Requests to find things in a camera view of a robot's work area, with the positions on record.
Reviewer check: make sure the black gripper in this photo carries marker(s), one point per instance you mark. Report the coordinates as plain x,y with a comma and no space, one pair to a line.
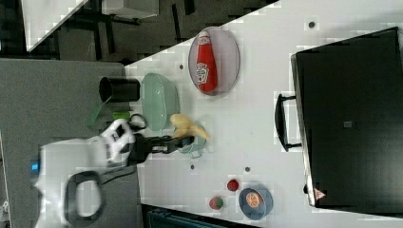
143,146

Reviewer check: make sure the yellow plush peeled banana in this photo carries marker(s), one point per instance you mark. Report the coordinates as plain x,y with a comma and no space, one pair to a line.
184,126

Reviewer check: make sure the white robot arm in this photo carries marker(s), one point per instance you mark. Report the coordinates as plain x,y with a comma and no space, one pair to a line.
71,172

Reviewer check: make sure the green mug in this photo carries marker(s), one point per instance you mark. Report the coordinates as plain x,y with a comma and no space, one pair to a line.
194,150

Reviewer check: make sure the green perforated colander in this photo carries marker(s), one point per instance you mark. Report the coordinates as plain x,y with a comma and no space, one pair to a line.
160,100

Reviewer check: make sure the red round toy fruit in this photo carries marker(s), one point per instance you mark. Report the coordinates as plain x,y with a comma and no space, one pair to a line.
233,185

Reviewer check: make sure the red green toy fruit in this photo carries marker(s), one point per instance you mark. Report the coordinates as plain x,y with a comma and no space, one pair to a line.
216,203

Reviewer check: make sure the red plush ketchup bottle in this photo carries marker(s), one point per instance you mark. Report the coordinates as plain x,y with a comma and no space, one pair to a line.
206,69

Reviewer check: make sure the black cylindrical cup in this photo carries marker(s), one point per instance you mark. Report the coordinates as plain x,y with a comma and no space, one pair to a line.
118,90

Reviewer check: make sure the grey round plate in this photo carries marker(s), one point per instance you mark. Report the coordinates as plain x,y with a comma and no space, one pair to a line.
227,57

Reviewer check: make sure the orange slice toy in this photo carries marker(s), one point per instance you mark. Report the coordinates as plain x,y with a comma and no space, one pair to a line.
254,199

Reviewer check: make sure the blue bowl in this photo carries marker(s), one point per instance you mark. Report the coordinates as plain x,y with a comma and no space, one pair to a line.
261,211

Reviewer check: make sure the black toaster oven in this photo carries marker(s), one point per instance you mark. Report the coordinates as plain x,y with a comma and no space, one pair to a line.
349,108

